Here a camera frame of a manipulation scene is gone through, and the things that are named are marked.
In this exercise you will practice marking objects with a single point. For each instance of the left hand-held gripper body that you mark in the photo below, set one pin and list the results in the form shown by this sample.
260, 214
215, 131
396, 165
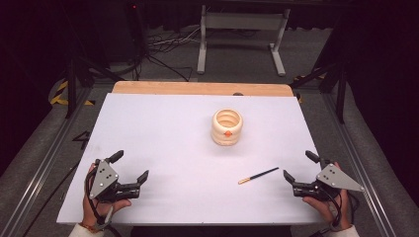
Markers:
102, 179

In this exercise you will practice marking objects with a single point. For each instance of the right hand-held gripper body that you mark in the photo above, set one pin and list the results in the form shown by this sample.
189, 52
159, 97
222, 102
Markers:
332, 179

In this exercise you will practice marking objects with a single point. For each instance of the person's left hand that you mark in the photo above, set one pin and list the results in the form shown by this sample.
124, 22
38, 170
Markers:
100, 206

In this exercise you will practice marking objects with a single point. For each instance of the person's right hand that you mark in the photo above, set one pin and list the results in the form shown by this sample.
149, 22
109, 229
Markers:
324, 209

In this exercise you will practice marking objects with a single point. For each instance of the dark pen with gold end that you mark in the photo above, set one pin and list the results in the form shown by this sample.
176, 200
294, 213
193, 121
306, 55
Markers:
258, 176

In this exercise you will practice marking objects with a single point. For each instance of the white board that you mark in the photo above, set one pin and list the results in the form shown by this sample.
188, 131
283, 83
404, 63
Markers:
184, 158

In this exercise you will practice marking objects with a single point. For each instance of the black tripod stand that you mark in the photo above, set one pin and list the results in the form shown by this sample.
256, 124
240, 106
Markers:
341, 89
70, 85

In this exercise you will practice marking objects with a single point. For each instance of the cream ribbed pen holder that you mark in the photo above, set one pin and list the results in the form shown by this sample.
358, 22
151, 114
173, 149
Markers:
227, 127

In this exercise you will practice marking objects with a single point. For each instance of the yellow and black floor tape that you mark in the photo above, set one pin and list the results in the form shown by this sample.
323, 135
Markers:
60, 94

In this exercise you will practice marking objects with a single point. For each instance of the black device with red light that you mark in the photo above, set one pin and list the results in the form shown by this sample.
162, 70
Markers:
135, 26

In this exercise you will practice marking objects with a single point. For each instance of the white metal stand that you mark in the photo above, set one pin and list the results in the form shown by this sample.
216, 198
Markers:
242, 21

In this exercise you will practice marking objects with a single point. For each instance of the aluminium rail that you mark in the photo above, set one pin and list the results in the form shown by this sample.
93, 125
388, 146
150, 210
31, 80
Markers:
359, 164
46, 164

